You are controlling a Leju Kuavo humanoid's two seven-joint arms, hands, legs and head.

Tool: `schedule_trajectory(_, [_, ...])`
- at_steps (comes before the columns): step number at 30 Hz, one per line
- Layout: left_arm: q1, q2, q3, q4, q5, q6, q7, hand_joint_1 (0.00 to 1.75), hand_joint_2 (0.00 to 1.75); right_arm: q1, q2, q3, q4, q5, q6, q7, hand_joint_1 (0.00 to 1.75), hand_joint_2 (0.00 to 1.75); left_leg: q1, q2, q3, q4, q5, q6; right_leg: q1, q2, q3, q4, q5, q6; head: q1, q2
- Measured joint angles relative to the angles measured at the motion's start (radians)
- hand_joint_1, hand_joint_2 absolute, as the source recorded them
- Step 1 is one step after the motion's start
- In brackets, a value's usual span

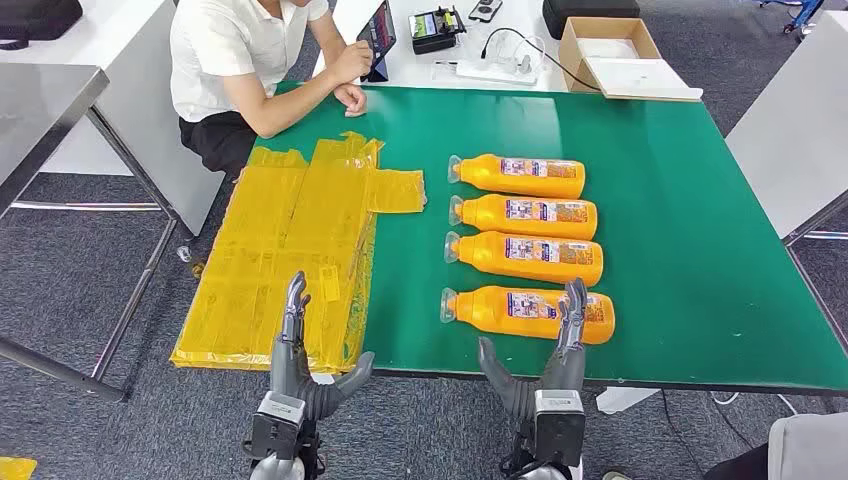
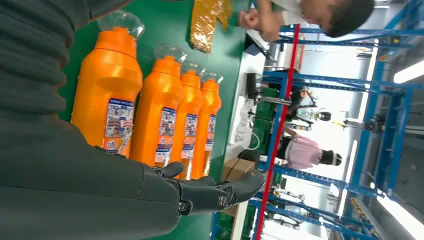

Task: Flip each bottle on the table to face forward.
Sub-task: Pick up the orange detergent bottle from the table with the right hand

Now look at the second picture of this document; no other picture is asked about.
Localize black tablet on stand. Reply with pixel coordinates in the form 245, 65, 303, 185
245, 33, 277, 62

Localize person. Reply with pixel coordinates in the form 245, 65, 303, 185
277, 127, 343, 170
237, 0, 375, 43

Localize white table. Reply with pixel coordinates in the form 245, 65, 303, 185
225, 29, 277, 157

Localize red pole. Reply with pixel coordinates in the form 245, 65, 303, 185
254, 23, 301, 240

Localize white humanoid robot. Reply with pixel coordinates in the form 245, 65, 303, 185
286, 86, 333, 132

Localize green plastic crate stack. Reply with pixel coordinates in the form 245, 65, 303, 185
252, 86, 282, 155
215, 205, 258, 240

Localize open cardboard box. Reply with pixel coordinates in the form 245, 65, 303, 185
220, 157, 257, 218

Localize ceiling light bar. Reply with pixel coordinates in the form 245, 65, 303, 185
393, 59, 424, 84

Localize blue metal rack frame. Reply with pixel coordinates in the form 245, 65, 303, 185
210, 0, 424, 240

